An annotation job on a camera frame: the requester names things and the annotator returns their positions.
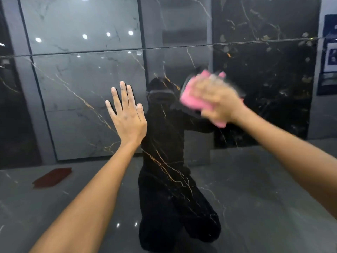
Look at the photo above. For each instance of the person's left hand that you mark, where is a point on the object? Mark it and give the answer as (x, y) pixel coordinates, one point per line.
(129, 123)

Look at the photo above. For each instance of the person's right hand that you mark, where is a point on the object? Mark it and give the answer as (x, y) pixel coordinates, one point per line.
(223, 102)

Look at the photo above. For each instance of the person's left middle finger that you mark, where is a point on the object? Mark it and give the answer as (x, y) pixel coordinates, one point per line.
(123, 93)

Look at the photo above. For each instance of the person's left thumb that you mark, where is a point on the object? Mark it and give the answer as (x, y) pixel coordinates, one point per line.
(141, 112)

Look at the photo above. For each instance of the person's left little finger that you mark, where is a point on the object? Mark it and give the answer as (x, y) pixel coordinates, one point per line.
(109, 107)

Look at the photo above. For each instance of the person's right fingers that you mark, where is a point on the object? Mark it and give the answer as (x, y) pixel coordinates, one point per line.
(209, 88)

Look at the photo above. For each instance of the pink cleaning cloth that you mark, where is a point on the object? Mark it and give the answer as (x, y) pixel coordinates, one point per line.
(191, 98)

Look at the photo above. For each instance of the person's left forearm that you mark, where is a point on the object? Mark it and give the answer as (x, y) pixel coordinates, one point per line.
(89, 200)

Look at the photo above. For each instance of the person's right forearm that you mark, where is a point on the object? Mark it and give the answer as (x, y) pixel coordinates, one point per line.
(292, 155)

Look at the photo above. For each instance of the dark red mat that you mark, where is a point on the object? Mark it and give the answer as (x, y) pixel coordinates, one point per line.
(52, 177)

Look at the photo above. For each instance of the blue wall poster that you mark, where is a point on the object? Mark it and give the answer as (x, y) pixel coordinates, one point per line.
(329, 65)

